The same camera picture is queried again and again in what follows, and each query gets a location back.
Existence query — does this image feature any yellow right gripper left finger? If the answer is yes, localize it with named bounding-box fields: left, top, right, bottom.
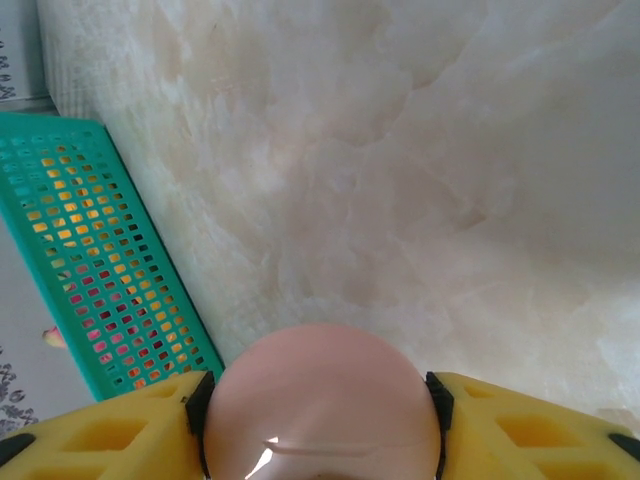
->
left=0, top=369, right=217, bottom=480

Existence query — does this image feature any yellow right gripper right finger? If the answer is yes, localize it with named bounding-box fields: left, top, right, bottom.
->
left=424, top=371, right=640, bottom=480

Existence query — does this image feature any pink earbud charging case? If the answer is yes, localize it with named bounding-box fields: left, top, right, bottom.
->
left=203, top=322, right=445, bottom=480

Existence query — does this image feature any green plastic basket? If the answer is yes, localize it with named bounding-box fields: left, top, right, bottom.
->
left=0, top=112, right=225, bottom=404

